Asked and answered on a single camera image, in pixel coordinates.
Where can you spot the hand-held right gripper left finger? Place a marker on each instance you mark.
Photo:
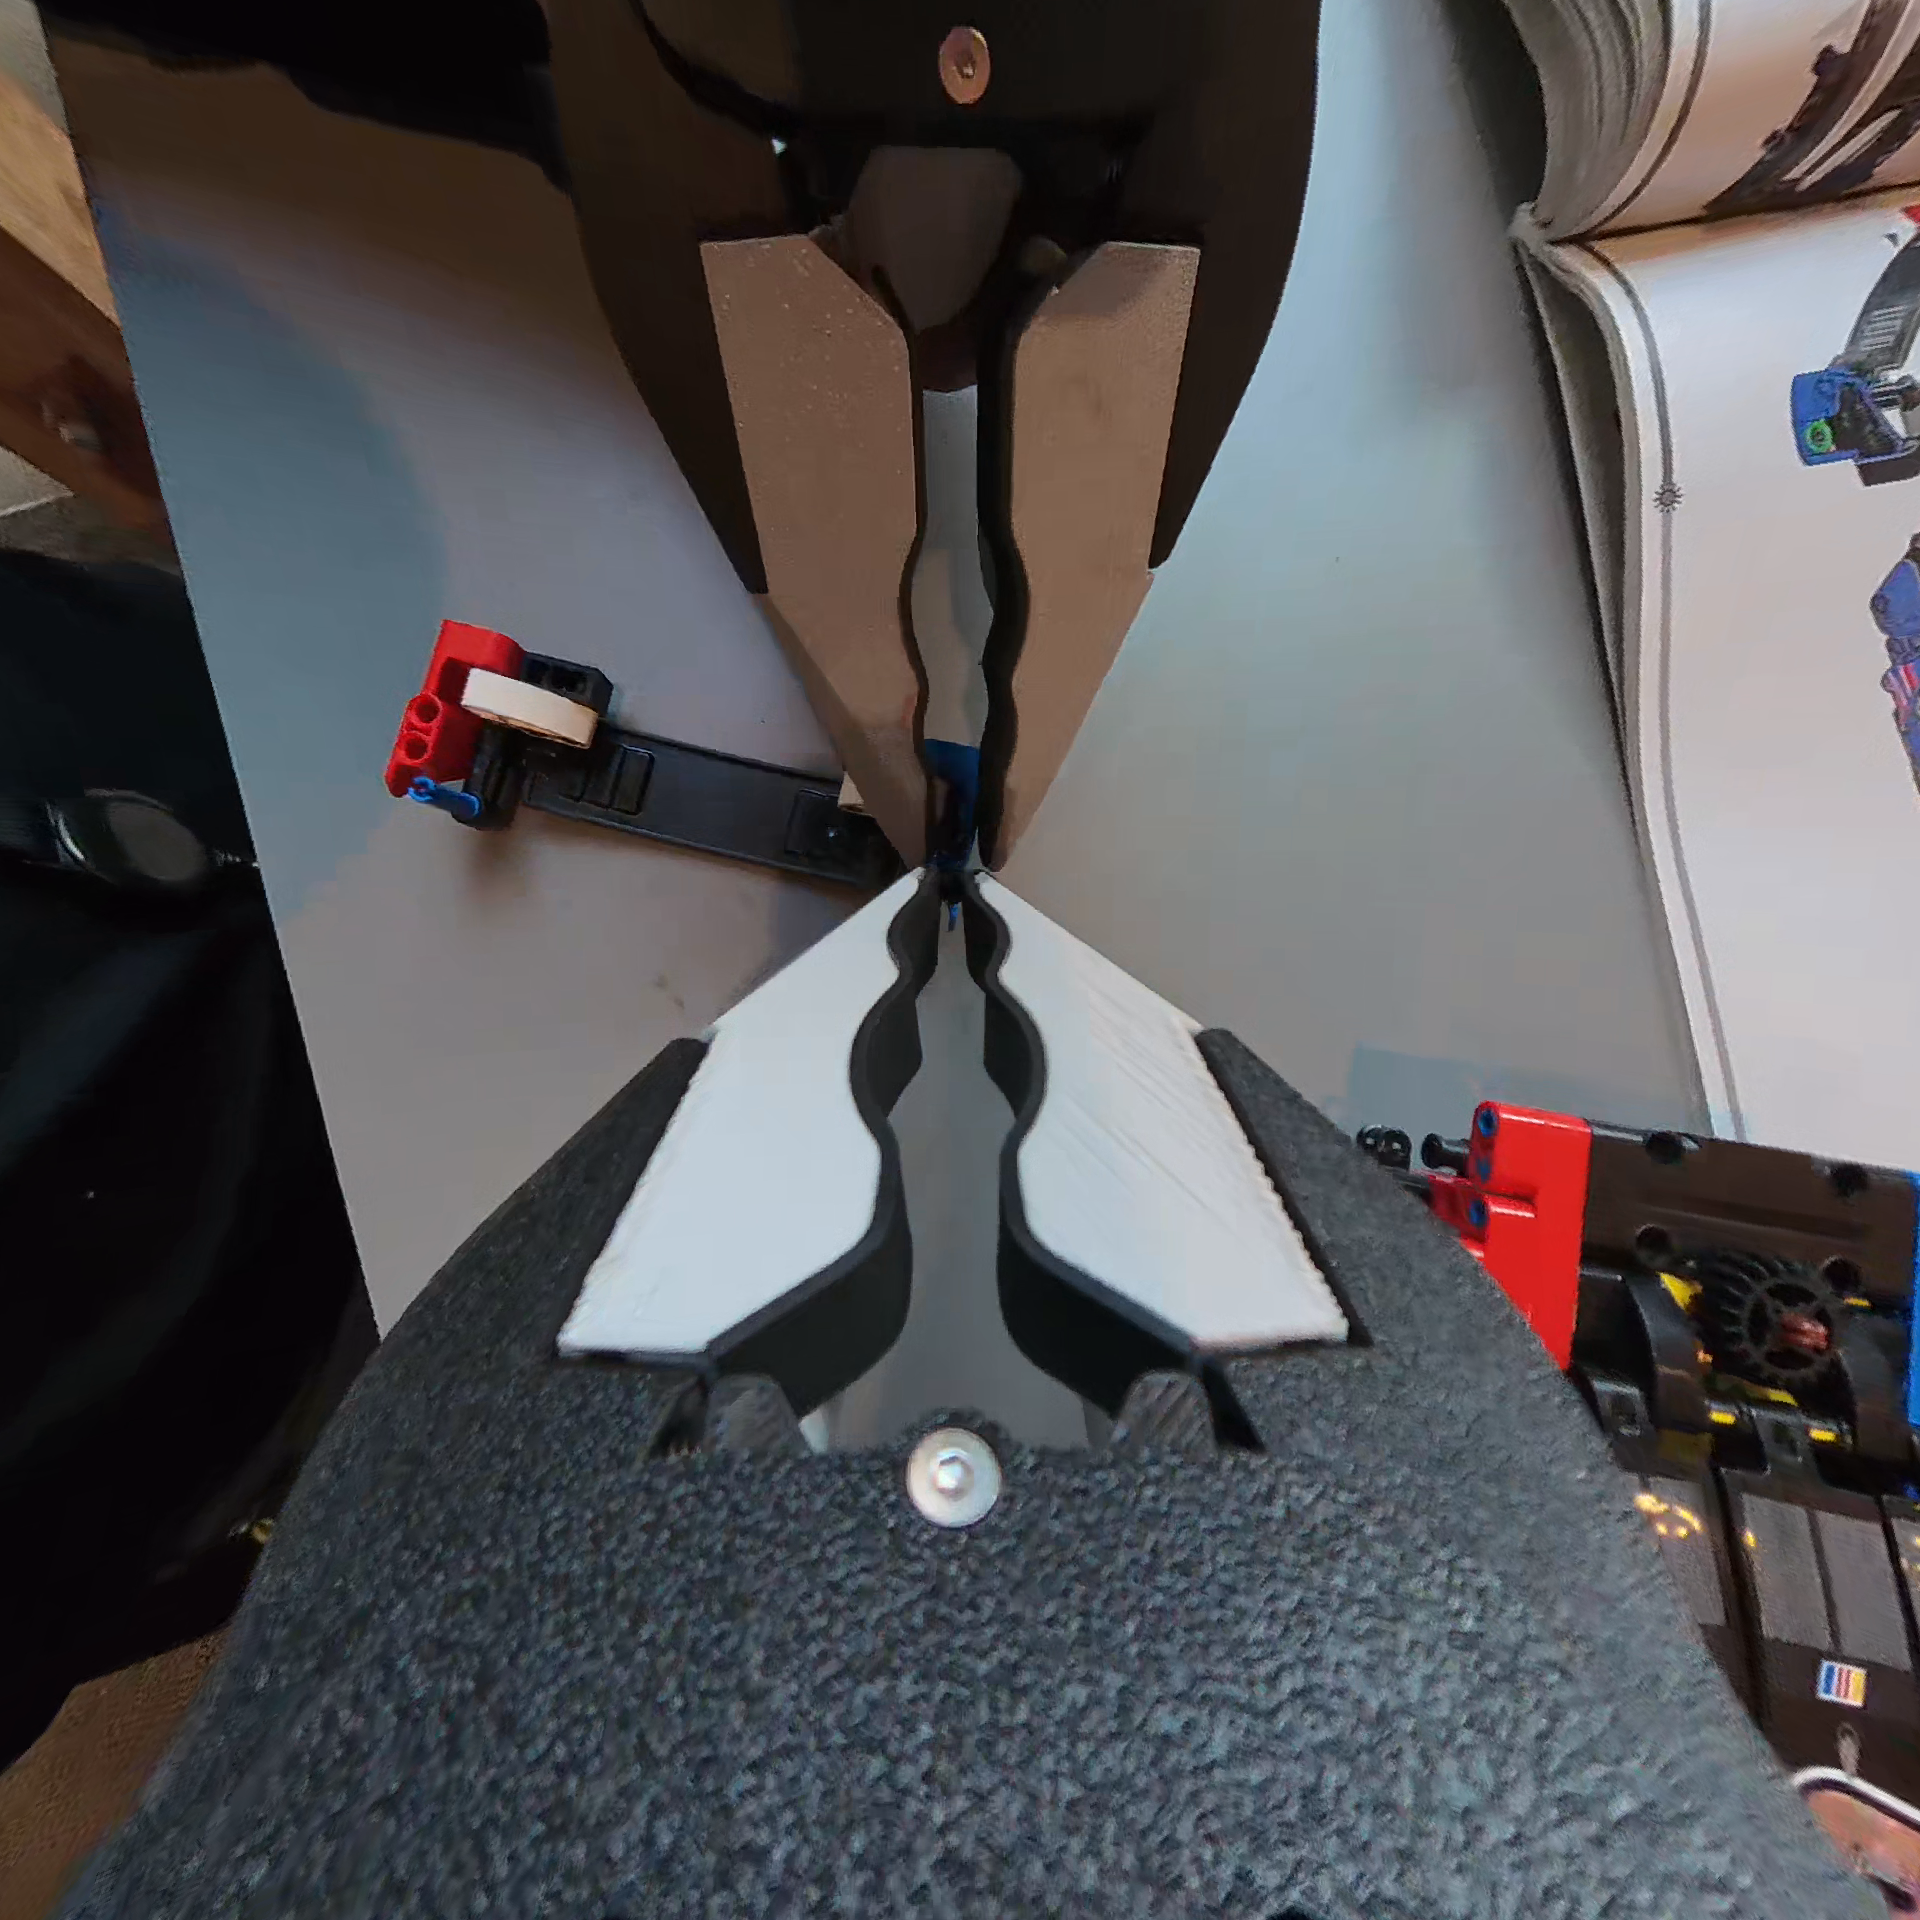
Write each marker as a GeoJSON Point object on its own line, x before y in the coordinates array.
{"type": "Point", "coordinates": [734, 1200]}

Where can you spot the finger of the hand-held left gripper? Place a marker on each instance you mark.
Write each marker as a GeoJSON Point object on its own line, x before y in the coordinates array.
{"type": "Point", "coordinates": [826, 451]}
{"type": "Point", "coordinates": [1088, 451]}

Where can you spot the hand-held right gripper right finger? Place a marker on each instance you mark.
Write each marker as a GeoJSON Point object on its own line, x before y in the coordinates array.
{"type": "Point", "coordinates": [1155, 1200]}

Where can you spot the blue toy brick pin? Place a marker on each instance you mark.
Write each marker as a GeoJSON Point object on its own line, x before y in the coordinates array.
{"type": "Point", "coordinates": [949, 779]}

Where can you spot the black red toy brick assembly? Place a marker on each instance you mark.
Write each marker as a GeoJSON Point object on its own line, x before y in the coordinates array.
{"type": "Point", "coordinates": [705, 787]}

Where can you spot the grey desk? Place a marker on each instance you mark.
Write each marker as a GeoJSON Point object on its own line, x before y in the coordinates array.
{"type": "Point", "coordinates": [1350, 674]}

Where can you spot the red black toy car model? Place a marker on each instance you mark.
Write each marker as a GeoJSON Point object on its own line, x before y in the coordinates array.
{"type": "Point", "coordinates": [1530, 1200]}

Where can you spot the wooden furniture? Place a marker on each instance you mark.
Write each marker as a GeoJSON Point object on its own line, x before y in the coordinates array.
{"type": "Point", "coordinates": [61, 299]}

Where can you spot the open instruction booklet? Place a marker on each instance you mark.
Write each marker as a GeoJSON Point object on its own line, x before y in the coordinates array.
{"type": "Point", "coordinates": [1770, 749]}

